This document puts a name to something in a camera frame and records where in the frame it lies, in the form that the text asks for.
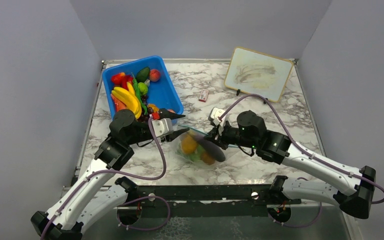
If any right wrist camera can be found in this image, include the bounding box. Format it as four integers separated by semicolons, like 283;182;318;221
208;107;226;127

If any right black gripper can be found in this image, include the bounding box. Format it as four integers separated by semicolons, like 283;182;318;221
204;119;258;151

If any brown toy kiwi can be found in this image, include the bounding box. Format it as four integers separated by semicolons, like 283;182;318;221
200;152;216;166

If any purple cable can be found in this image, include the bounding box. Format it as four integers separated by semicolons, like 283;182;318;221
39;115;172;240
218;93;384;229

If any blue plastic bin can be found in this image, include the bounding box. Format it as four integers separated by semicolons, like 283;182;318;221
102;55;184;117

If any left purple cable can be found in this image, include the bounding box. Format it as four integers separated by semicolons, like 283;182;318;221
39;115;172;240

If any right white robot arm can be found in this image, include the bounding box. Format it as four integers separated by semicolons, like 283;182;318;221
205;107;376;220

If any green toy lettuce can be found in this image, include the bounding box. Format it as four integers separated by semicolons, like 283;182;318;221
176;144;207;163

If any green toy chili pepper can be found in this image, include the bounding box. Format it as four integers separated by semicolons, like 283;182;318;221
132;75;148;115

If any yellow toy banana bunch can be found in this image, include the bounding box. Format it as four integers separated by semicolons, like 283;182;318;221
111;82;142;120

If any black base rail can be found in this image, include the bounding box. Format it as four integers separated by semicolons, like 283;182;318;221
115;176;302;221

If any orange toy lemon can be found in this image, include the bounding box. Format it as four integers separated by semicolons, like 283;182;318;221
180;134;198;155

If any red toy bell pepper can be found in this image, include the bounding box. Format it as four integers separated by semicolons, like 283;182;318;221
111;72;134;90

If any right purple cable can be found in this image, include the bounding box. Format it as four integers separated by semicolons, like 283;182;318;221
218;93;384;229

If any light green toy cabbage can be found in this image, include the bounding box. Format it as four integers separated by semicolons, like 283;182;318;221
137;82;148;96

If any small whiteboard with wooden frame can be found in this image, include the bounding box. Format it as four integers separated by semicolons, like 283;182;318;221
224;47;294;103

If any clear zip top bag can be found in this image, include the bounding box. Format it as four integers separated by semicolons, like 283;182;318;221
170;125;240;167

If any toy watermelon slice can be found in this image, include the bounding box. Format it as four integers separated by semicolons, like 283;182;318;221
110;93;127;112

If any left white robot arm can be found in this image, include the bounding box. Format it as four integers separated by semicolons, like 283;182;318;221
30;108;188;240

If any green toy avocado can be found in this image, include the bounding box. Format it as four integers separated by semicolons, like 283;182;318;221
135;66;151;83

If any dark purple toy eggplant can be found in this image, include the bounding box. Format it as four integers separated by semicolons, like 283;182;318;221
192;134;226;163

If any small red white box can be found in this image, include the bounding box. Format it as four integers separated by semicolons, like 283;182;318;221
198;89;209;103

